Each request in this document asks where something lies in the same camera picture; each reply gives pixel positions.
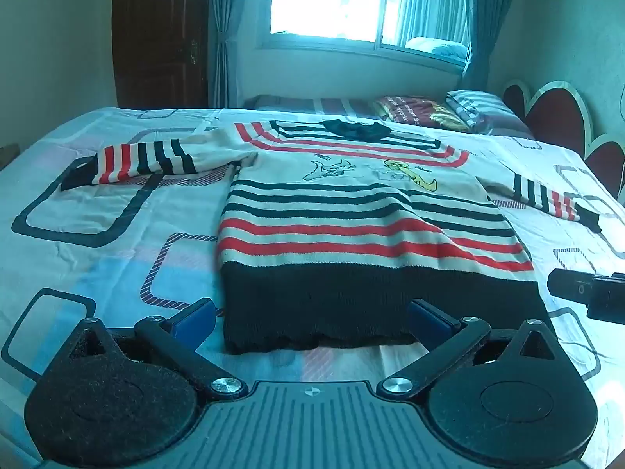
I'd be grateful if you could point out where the striped pillow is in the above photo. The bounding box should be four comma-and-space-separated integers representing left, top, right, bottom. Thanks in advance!
446, 89, 524, 134

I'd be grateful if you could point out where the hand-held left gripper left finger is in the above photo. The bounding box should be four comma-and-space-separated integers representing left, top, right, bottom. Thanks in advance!
68, 297, 248, 399

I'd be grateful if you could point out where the pale bundled cloth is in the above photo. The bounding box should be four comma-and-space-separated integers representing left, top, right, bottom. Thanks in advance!
406, 36, 470, 60

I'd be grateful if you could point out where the red scalloped headboard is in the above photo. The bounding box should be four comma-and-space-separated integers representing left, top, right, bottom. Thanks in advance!
502, 78, 625, 207

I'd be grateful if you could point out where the red printed pillow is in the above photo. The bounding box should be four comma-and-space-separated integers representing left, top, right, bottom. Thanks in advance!
373, 95, 472, 133

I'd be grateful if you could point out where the striped knit sweater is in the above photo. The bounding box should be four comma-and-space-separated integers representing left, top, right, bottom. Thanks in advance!
61, 119, 604, 355

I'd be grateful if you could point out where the teal curtain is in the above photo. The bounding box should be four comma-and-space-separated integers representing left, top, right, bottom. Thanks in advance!
210, 0, 272, 109
461, 0, 521, 91

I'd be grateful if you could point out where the grey striped blanket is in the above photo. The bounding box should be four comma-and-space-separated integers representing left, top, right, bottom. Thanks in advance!
243, 94, 382, 119

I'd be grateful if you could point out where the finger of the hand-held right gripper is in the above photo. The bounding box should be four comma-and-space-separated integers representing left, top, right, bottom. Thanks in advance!
547, 268, 595, 302

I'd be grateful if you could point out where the window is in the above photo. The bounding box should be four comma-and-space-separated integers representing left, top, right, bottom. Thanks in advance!
261, 0, 472, 67

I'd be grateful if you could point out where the patterned bed sheet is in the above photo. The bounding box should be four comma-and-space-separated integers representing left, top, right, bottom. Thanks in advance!
0, 105, 625, 469

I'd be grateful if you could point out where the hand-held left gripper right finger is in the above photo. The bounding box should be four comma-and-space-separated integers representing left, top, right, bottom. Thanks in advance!
376, 298, 562, 399

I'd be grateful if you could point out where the dark wooden door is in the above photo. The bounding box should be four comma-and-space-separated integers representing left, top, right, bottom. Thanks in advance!
112, 0, 212, 109

